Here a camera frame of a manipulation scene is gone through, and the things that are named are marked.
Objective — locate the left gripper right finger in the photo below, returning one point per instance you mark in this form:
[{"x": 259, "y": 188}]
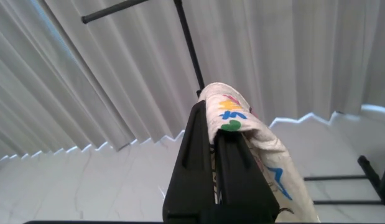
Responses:
[{"x": 242, "y": 180}]

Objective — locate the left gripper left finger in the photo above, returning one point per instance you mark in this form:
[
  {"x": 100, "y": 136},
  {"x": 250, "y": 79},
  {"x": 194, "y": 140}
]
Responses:
[{"x": 192, "y": 174}]

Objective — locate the cream printed garment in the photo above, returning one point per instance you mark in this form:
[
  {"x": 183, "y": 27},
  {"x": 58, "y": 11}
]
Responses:
[{"x": 235, "y": 109}]

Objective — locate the black clothes rack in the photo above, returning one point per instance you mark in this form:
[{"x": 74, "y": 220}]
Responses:
[{"x": 189, "y": 40}]

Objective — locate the white curtain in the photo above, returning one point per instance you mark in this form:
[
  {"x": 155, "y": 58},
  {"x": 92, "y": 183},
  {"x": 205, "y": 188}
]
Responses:
[{"x": 102, "y": 77}]

